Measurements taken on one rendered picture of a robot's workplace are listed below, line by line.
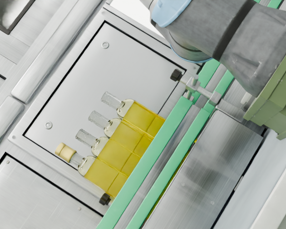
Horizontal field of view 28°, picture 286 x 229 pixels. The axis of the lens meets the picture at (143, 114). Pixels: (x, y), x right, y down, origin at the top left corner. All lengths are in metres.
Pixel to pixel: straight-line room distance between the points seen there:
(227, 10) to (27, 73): 0.84
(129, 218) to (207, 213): 0.17
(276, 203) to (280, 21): 0.29
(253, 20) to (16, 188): 0.90
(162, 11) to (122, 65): 0.69
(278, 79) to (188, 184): 0.47
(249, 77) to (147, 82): 0.71
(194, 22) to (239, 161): 0.45
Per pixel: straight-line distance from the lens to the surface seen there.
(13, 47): 1.71
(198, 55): 1.07
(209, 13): 0.92
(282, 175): 0.85
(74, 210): 1.57
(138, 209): 1.26
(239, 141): 1.30
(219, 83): 1.45
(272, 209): 0.84
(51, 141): 1.57
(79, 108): 1.59
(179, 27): 0.95
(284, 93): 0.87
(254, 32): 0.91
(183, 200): 1.26
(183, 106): 1.32
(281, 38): 0.90
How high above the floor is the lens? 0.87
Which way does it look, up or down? 6 degrees up
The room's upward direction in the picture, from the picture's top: 58 degrees counter-clockwise
